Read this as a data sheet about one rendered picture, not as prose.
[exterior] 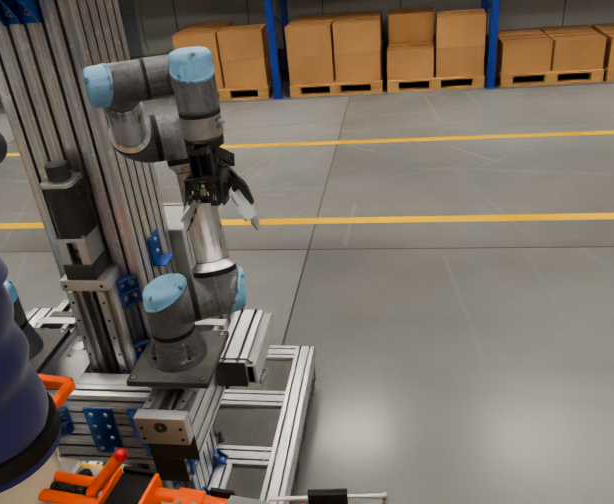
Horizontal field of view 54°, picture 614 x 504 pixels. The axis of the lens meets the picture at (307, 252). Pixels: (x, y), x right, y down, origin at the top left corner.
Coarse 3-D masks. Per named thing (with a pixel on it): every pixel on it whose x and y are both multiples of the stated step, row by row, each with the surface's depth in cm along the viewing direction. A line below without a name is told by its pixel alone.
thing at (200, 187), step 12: (192, 144) 107; (204, 144) 106; (216, 144) 107; (192, 156) 107; (204, 156) 108; (216, 156) 111; (192, 168) 107; (204, 168) 109; (216, 168) 112; (228, 168) 112; (192, 180) 108; (204, 180) 108; (216, 180) 108; (228, 180) 114; (204, 192) 111; (216, 192) 109; (228, 192) 115; (216, 204) 110
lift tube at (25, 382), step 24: (0, 288) 96; (0, 312) 94; (0, 336) 94; (24, 336) 102; (0, 360) 95; (24, 360) 100; (0, 384) 95; (24, 384) 101; (0, 408) 97; (24, 408) 100; (48, 408) 109; (0, 432) 97; (24, 432) 100; (0, 456) 98; (48, 456) 106
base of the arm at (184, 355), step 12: (180, 336) 156; (192, 336) 159; (156, 348) 158; (168, 348) 156; (180, 348) 157; (192, 348) 158; (204, 348) 162; (156, 360) 159; (168, 360) 157; (180, 360) 157; (192, 360) 159; (168, 372) 158
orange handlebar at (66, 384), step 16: (48, 384) 136; (64, 384) 134; (64, 400) 132; (64, 480) 111; (80, 480) 110; (48, 496) 108; (64, 496) 107; (80, 496) 107; (160, 496) 106; (176, 496) 105; (192, 496) 104; (208, 496) 105
